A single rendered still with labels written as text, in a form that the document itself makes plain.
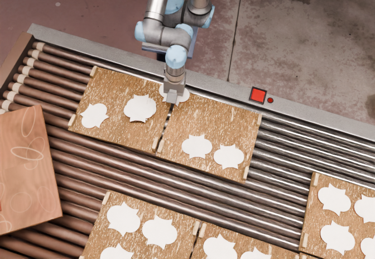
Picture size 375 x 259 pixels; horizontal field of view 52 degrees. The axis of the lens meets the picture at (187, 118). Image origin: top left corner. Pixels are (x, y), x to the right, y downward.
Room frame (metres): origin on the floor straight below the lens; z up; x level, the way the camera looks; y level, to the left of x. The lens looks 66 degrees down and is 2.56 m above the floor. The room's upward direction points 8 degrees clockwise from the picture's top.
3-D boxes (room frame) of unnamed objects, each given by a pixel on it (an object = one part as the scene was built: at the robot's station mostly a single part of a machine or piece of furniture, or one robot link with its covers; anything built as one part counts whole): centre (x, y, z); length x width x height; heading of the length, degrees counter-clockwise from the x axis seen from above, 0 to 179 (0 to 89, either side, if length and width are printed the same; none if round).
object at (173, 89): (0.77, 0.08, 1.17); 0.12 x 0.09 x 0.16; 176
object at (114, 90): (0.75, 0.30, 0.93); 0.41 x 0.35 x 0.02; 82
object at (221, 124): (0.67, -0.12, 0.93); 0.41 x 0.35 x 0.02; 80
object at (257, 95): (0.91, -0.33, 0.92); 0.06 x 0.06 x 0.01; 79
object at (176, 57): (0.79, 0.07, 1.33); 0.09 x 0.08 x 0.11; 174
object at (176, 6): (1.26, 0.14, 1.06); 0.13 x 0.12 x 0.14; 84
